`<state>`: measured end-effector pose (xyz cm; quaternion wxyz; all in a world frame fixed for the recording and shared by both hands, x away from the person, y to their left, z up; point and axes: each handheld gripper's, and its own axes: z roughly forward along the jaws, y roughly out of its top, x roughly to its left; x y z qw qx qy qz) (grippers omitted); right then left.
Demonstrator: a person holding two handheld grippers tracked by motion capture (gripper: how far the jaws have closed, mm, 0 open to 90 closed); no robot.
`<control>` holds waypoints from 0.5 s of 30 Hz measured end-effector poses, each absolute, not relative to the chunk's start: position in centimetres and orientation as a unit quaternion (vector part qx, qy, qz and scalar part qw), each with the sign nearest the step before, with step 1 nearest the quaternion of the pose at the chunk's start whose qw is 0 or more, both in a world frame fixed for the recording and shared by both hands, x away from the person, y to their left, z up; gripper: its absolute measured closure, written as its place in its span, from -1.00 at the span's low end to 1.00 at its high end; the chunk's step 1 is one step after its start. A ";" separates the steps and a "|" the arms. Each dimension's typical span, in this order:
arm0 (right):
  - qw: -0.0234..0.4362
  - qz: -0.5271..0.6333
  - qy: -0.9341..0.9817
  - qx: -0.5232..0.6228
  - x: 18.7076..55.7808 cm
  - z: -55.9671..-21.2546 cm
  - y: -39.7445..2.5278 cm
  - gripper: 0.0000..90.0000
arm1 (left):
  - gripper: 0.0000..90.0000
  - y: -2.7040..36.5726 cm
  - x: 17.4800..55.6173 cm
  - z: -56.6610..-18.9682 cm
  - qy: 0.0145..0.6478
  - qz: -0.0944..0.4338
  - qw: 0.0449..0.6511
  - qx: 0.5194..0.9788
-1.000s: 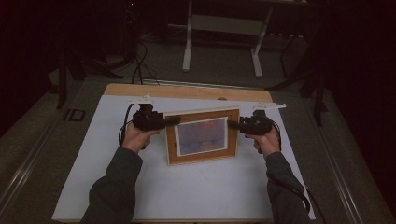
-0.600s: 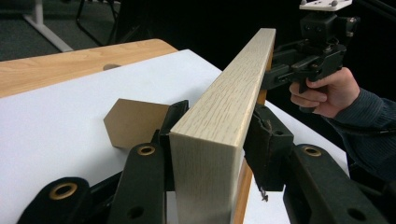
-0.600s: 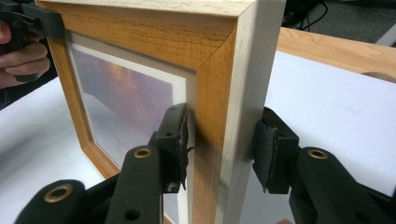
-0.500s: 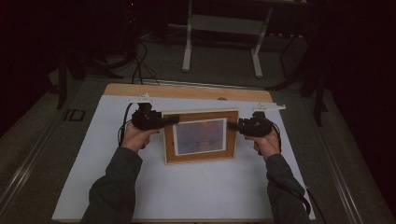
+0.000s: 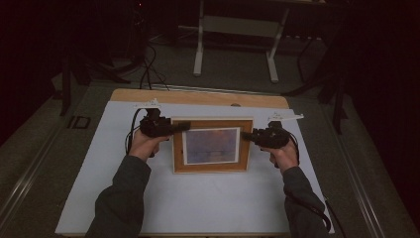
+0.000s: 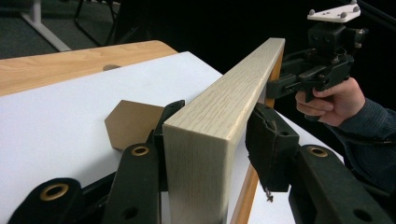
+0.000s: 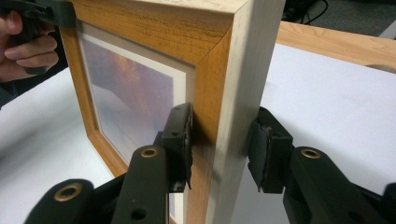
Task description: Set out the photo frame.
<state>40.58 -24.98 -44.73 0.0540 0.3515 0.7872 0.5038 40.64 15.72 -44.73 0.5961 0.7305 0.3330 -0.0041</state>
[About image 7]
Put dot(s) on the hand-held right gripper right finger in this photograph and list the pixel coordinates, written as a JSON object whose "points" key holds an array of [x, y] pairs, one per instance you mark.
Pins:
{"points": [[271, 152]]}

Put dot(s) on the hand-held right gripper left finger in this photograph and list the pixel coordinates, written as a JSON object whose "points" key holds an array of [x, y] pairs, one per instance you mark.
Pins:
{"points": [[180, 146]]}

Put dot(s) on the wooden picture frame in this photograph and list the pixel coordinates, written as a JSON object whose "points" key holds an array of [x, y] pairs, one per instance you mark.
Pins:
{"points": [[224, 93]]}

